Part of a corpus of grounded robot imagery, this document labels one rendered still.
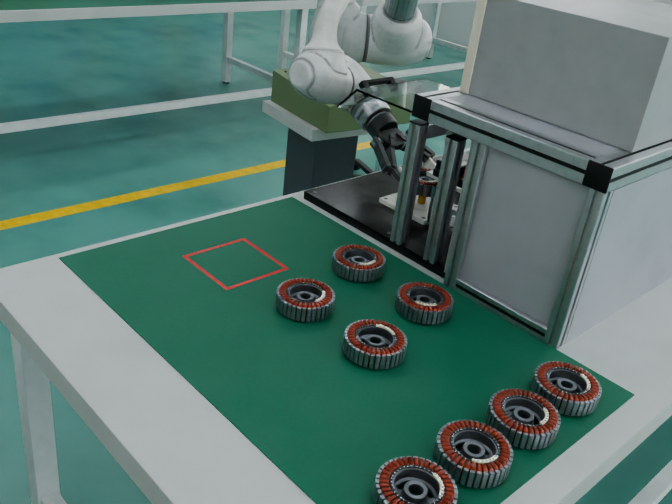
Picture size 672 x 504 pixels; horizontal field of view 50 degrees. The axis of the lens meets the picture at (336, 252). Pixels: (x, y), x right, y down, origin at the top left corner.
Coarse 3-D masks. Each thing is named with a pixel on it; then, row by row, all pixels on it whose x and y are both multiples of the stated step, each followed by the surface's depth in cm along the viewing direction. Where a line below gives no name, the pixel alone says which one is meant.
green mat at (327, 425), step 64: (64, 256) 145; (128, 256) 148; (192, 256) 151; (256, 256) 154; (320, 256) 157; (384, 256) 161; (128, 320) 129; (192, 320) 131; (256, 320) 133; (320, 320) 135; (384, 320) 138; (448, 320) 140; (192, 384) 115; (256, 384) 117; (320, 384) 119; (384, 384) 121; (448, 384) 123; (512, 384) 125; (320, 448) 106; (384, 448) 107; (512, 448) 111
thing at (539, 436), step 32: (544, 384) 120; (576, 384) 124; (512, 416) 114; (544, 416) 113; (448, 448) 104; (480, 448) 106; (384, 480) 97; (416, 480) 100; (448, 480) 98; (480, 480) 102
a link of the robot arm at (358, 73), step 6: (348, 60) 186; (354, 60) 188; (348, 66) 181; (354, 66) 184; (360, 66) 187; (354, 72) 181; (360, 72) 184; (354, 78) 180; (360, 78) 182; (366, 78) 184; (354, 84) 180; (354, 90) 181; (342, 108) 186; (348, 108) 186
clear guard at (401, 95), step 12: (396, 84) 170; (408, 84) 171; (420, 84) 172; (432, 84) 174; (348, 96) 165; (360, 96) 168; (372, 96) 160; (384, 96) 160; (396, 96) 161; (408, 96) 162; (408, 108) 154
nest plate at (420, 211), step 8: (384, 200) 180; (392, 200) 181; (416, 200) 182; (392, 208) 179; (416, 208) 178; (424, 208) 178; (432, 208) 179; (416, 216) 174; (424, 216) 174; (424, 224) 173
